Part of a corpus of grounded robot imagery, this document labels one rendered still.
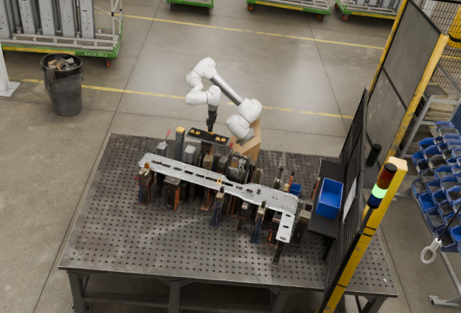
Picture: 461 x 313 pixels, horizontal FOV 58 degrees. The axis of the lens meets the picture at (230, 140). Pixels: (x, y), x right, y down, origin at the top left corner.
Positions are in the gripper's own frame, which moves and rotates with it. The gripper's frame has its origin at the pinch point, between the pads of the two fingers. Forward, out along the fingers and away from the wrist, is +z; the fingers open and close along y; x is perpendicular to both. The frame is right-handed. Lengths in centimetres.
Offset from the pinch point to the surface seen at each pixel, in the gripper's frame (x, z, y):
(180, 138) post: -21.0, 16.9, 14.0
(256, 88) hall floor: -130, 125, -271
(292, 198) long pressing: 89, 25, -8
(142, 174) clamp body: -10, 21, 67
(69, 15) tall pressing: -391, 59, -110
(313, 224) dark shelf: 116, 22, 6
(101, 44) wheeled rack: -346, 97, -134
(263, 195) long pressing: 70, 25, 8
